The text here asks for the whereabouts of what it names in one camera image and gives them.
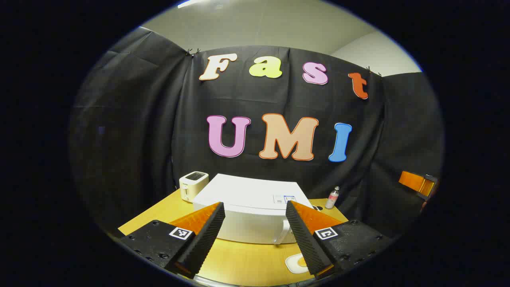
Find black backdrop cloth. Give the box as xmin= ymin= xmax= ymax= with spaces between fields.
xmin=68 ymin=26 xmax=445 ymax=240

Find clear bottle with pink label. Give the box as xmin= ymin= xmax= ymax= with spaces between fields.
xmin=325 ymin=186 xmax=340 ymax=210

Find white toaster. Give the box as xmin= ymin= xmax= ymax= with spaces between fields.
xmin=179 ymin=171 xmax=210 ymax=202

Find white square plate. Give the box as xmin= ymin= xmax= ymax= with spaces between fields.
xmin=285 ymin=253 xmax=315 ymax=275

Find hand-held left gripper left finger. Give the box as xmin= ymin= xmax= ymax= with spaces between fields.
xmin=120 ymin=202 xmax=226 ymax=279

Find white microwave oven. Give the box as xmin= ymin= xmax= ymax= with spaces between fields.
xmin=192 ymin=173 xmax=315 ymax=245

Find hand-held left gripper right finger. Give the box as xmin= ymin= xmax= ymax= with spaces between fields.
xmin=285 ymin=201 xmax=395 ymax=280

